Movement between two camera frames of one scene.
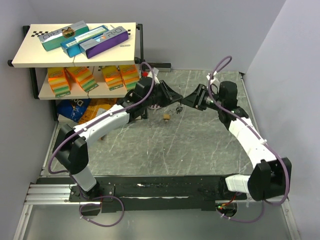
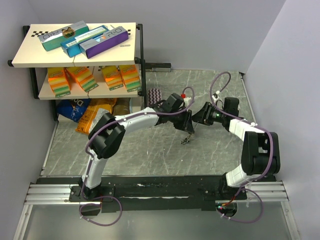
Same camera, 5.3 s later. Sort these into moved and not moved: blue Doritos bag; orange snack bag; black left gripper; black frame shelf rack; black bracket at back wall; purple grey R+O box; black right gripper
Moved: black left gripper; black right gripper
Not moved: orange snack bag; black bracket at back wall; purple grey R+O box; black frame shelf rack; blue Doritos bag
